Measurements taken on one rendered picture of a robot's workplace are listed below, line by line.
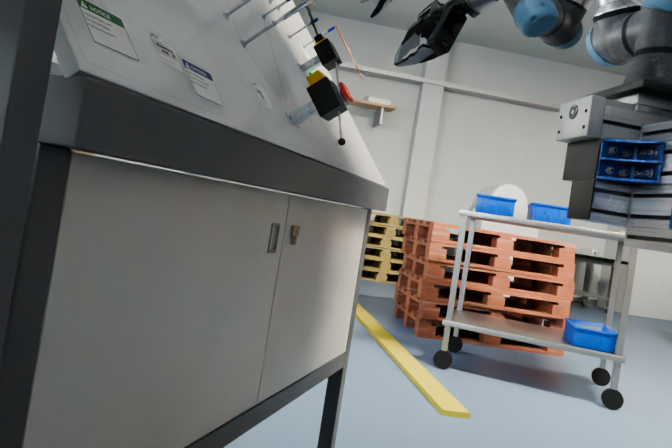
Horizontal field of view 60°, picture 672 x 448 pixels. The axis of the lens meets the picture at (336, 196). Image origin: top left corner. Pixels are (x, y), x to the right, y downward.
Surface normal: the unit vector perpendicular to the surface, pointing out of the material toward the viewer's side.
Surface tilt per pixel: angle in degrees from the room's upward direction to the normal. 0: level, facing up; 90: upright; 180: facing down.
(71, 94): 90
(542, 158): 90
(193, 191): 90
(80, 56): 54
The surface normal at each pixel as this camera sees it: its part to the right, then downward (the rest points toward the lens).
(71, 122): -0.32, -0.07
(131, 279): 0.94, 0.14
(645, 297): 0.14, 0.00
